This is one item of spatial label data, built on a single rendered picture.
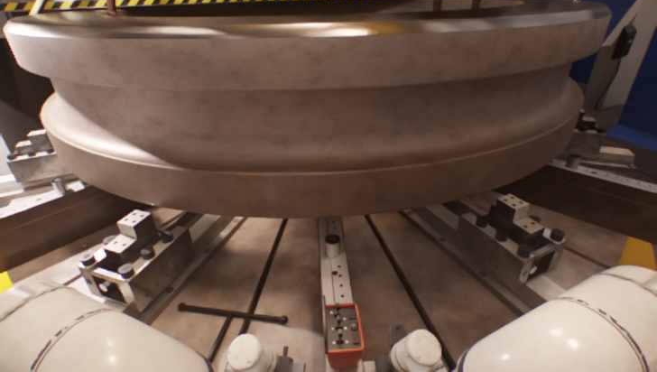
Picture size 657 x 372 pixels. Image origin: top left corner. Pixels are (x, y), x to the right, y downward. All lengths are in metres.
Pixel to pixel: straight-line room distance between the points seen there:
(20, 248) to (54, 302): 2.52
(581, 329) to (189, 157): 1.69
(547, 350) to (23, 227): 2.90
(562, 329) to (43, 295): 0.61
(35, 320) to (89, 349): 0.09
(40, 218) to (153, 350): 2.56
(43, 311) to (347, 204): 1.37
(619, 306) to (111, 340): 0.56
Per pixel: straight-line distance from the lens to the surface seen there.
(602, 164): 4.16
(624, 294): 0.54
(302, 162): 1.65
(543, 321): 0.47
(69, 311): 0.52
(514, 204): 2.11
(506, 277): 2.12
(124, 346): 0.46
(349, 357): 1.33
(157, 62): 1.65
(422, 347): 0.99
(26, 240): 3.03
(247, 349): 0.99
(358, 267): 2.25
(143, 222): 2.07
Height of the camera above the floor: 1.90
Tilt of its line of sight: 28 degrees down
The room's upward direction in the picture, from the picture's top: 1 degrees counter-clockwise
